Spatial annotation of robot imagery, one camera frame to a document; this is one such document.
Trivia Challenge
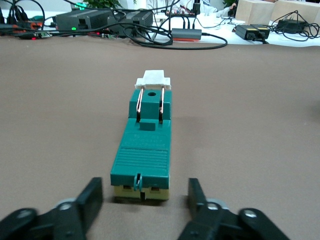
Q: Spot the orange and black device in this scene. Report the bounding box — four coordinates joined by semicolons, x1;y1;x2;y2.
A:
9;21;44;31

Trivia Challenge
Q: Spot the small black power box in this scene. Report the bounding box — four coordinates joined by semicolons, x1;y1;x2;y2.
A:
124;11;154;28

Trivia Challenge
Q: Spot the beige folded board panel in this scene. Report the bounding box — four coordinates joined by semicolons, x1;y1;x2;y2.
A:
236;0;320;26

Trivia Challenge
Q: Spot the thick black hub cable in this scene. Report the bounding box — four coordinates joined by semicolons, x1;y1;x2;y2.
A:
123;24;229;50

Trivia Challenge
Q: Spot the black cable and plug bundle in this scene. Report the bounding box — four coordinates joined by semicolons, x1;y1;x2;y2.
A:
0;0;60;36

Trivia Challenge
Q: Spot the dark grey power box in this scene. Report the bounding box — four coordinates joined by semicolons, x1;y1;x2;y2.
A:
55;9;115;31

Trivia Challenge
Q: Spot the bushy green potted plant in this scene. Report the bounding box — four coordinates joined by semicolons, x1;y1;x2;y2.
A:
83;0;123;9

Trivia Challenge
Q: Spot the grey usb hub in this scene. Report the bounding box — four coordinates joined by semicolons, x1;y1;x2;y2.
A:
171;28;203;40

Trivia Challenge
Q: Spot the green circuit board red led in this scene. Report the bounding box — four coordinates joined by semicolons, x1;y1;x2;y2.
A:
29;31;53;40

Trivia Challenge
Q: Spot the white desk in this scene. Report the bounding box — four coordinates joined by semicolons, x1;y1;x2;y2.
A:
0;8;320;48

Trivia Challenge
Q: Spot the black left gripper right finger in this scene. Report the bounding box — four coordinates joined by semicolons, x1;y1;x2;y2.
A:
176;177;292;240

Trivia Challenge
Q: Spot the green load switch white handle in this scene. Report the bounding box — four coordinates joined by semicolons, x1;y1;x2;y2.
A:
109;69;174;201

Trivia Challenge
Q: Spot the black adapter with cord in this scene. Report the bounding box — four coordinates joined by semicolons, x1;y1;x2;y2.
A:
276;19;309;33

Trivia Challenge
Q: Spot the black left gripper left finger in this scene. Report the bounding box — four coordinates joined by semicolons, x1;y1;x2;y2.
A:
0;176;104;240

